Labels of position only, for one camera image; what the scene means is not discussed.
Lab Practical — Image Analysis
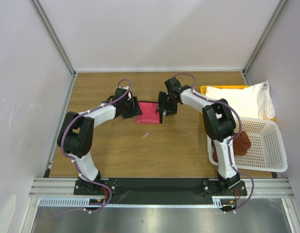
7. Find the aluminium frame post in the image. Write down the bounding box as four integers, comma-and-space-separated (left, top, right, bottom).
242, 0, 289, 77
29, 0, 76, 77

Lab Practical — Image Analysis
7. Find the yellow plastic tray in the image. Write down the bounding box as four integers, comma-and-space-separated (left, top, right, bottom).
200, 85, 277, 122

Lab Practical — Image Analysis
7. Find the brown cloth in basket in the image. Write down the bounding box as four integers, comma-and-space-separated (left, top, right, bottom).
211, 131, 251, 162

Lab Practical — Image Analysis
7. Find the white towel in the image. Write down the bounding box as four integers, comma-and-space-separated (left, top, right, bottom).
204, 80, 277, 121

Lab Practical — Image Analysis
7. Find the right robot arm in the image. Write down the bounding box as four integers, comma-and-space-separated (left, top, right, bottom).
157, 77, 240, 195

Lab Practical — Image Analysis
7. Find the aluminium frame post left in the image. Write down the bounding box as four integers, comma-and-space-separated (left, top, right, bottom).
29, 0, 76, 77

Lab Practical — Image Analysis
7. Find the aluminium front rail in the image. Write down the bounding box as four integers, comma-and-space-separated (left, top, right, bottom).
29, 178, 294, 199

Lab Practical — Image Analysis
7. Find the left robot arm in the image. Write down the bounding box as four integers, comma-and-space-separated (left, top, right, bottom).
57, 87, 142, 194

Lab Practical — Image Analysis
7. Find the white towel label tag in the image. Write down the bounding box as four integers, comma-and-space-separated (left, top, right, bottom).
261, 81, 270, 91

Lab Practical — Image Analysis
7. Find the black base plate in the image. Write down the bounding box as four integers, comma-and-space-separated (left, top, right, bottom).
73, 177, 248, 205

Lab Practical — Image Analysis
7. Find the pink cloth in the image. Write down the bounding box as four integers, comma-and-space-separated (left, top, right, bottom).
136, 101, 163, 124

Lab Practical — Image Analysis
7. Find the aluminium frame post right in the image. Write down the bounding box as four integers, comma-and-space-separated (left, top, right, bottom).
242, 0, 289, 77

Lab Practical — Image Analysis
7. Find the white perforated plastic basket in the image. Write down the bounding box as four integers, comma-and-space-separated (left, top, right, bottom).
207, 116, 288, 173

